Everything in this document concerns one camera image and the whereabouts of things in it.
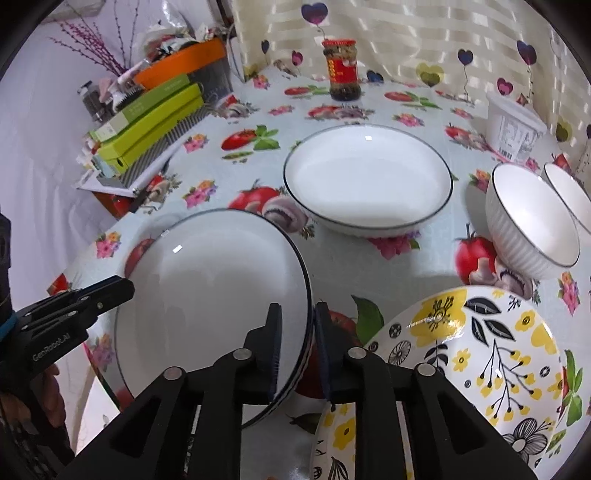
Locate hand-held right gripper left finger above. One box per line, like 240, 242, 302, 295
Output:
55, 303, 283, 480

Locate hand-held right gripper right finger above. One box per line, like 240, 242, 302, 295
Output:
314, 302, 539, 480

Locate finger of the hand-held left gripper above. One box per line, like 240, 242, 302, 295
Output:
16, 276, 136, 344

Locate white black-rimmed plate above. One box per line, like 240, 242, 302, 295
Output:
245, 277, 315, 430
114, 209, 312, 428
283, 124, 455, 239

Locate yellow floral plate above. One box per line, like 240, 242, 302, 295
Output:
310, 285, 571, 480

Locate white ribbed bowl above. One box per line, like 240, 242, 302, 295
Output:
485, 163, 581, 281
542, 161, 591, 237

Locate person's left hand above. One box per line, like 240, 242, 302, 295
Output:
39, 363, 66, 418

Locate vegetable print tablecloth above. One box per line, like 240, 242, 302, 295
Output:
46, 69, 591, 480

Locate dark red side furniture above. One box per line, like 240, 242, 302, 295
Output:
92, 191, 134, 219

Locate white side shelf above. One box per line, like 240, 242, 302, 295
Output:
76, 173, 139, 200

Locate striped box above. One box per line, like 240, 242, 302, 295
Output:
121, 108, 218, 186

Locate lime green flat box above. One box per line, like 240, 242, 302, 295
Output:
95, 95, 207, 172

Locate olive green flat box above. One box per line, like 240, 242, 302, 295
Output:
89, 74, 204, 141

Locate dark bottle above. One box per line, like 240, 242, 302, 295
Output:
78, 82, 101, 121

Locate black hairbrush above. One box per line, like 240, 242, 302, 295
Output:
113, 85, 148, 110

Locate purple dried twigs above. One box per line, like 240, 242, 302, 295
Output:
50, 0, 141, 79

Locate orange round box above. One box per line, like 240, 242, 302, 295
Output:
133, 38, 234, 100

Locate plastic bags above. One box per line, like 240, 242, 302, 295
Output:
139, 0, 218, 54

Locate red-label sauce jar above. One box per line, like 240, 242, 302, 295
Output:
322, 39, 362, 102

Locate white plastic tub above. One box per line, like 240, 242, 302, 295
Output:
486, 91, 549, 163

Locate heart print curtain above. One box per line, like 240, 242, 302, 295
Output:
229, 0, 591, 153

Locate white cable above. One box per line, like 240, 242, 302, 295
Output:
222, 14, 245, 81

